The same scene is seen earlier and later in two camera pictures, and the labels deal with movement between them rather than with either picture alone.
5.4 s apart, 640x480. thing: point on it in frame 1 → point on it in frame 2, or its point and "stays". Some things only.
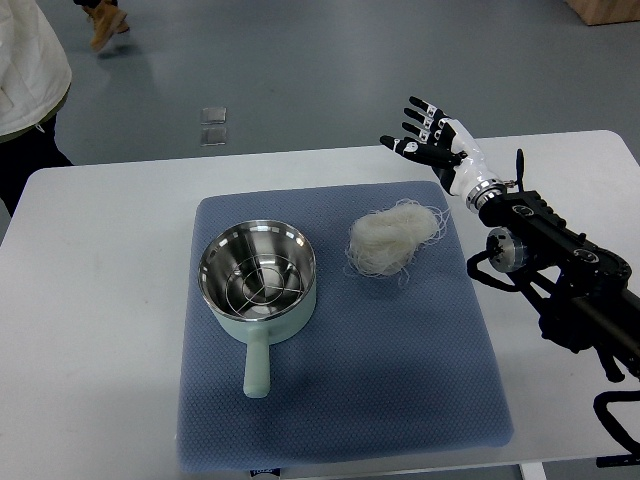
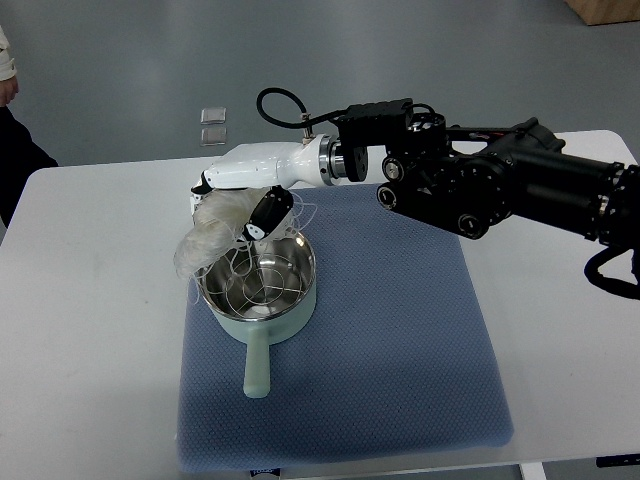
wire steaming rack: (264, 285) stays
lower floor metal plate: (213, 136) stays
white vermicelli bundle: (385, 240) → (220, 217)
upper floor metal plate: (212, 116) stays
